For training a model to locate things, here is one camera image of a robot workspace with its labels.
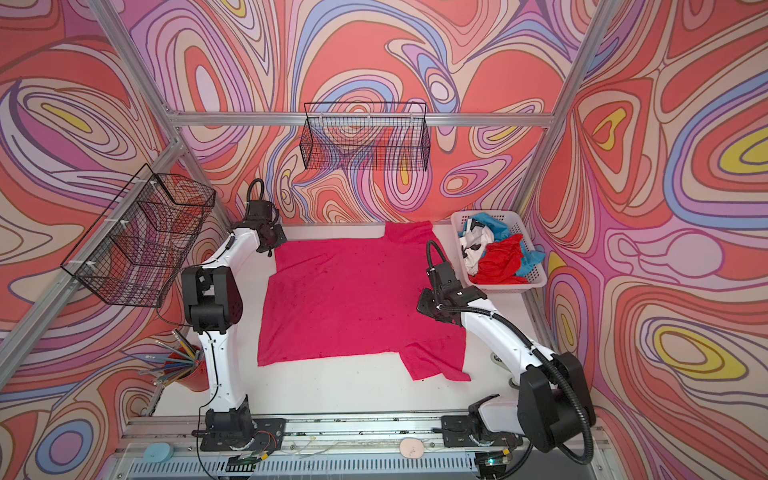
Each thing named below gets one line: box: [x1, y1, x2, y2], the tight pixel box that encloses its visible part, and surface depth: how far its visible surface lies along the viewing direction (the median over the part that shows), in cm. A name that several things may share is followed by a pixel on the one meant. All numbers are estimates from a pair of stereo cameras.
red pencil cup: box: [164, 342, 210, 391], surface depth 78 cm
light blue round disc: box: [143, 442, 174, 463], surface depth 71 cm
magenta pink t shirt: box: [257, 221, 471, 382], surface depth 97 cm
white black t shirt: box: [459, 218, 495, 276], surface depth 106 cm
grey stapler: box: [491, 349, 522, 391], surface depth 48 cm
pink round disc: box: [400, 438, 424, 459], surface depth 72 cm
